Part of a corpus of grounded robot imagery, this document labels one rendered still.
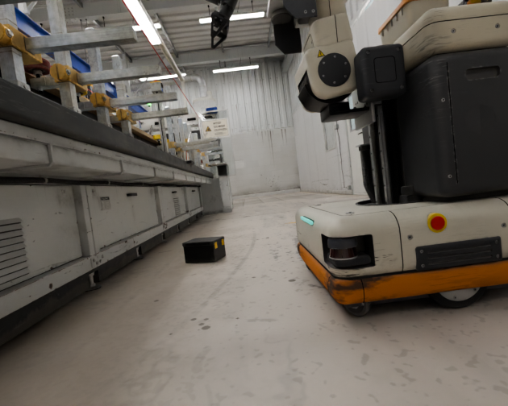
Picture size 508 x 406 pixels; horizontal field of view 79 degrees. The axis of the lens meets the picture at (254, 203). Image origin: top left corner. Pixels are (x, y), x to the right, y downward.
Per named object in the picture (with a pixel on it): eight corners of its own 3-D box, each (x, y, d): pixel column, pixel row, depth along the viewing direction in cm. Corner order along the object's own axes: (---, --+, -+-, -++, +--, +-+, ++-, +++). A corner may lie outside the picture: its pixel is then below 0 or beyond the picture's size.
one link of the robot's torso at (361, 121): (371, 129, 118) (364, 63, 117) (410, 110, 90) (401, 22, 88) (301, 137, 117) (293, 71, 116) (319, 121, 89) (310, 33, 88)
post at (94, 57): (114, 147, 130) (97, 30, 128) (110, 146, 127) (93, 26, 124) (105, 147, 130) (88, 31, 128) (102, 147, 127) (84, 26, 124)
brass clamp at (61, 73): (89, 91, 112) (87, 76, 111) (68, 78, 98) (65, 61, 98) (72, 93, 112) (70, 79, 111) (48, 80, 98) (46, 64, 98)
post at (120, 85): (135, 154, 155) (121, 56, 153) (132, 153, 152) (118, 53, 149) (127, 155, 155) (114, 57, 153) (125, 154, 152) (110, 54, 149)
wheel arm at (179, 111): (189, 116, 159) (187, 107, 159) (187, 114, 156) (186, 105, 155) (103, 126, 158) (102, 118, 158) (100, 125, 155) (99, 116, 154)
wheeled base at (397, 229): (439, 241, 145) (434, 188, 144) (589, 282, 82) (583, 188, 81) (297, 258, 144) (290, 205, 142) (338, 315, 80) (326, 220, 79)
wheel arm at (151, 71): (162, 79, 109) (160, 66, 109) (160, 75, 106) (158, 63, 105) (38, 93, 108) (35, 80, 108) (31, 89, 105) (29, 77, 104)
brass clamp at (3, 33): (44, 63, 87) (42, 44, 86) (8, 40, 73) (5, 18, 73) (22, 65, 87) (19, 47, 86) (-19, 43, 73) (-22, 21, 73)
